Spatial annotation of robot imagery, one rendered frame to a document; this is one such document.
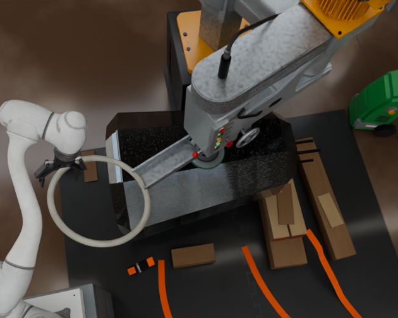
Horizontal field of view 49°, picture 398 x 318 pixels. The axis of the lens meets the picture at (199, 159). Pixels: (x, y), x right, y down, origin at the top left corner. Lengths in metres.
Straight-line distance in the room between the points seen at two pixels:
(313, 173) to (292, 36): 1.67
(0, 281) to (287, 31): 1.47
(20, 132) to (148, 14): 2.78
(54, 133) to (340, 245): 2.38
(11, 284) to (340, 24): 1.64
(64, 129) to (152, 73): 2.36
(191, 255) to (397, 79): 1.96
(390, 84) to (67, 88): 2.53
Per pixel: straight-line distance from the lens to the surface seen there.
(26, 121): 1.55
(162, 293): 3.21
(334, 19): 2.07
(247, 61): 1.86
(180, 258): 3.12
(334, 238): 3.37
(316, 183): 3.43
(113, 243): 2.04
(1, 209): 3.54
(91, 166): 3.44
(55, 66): 3.94
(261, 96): 2.14
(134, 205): 2.61
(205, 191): 2.63
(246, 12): 2.51
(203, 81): 1.79
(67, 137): 1.52
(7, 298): 1.63
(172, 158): 2.30
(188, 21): 3.12
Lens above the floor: 3.22
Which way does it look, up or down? 69 degrees down
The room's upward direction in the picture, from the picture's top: 10 degrees clockwise
